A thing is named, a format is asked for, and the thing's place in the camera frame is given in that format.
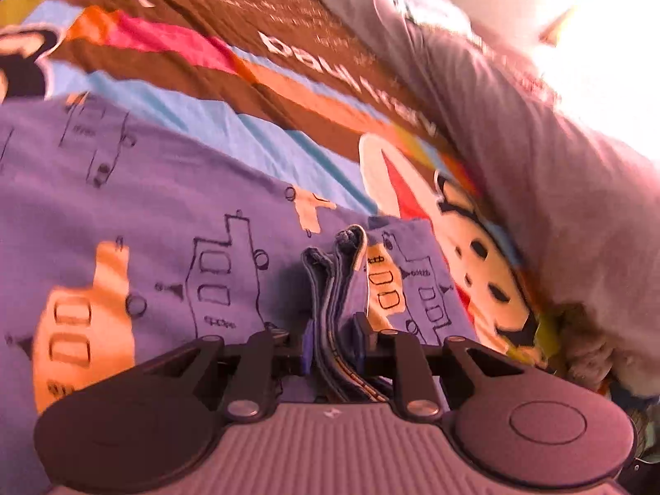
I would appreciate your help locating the grey duvet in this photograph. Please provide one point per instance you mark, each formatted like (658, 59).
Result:
(541, 180)

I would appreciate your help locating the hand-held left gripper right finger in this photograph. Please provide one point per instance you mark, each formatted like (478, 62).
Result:
(361, 343)

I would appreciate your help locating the blue car print pants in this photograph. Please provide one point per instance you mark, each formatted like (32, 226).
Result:
(154, 206)

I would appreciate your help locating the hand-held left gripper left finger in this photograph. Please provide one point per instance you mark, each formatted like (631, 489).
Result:
(307, 348)

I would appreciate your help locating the colourful cartoon bed sheet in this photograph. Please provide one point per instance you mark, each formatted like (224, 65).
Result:
(206, 62)

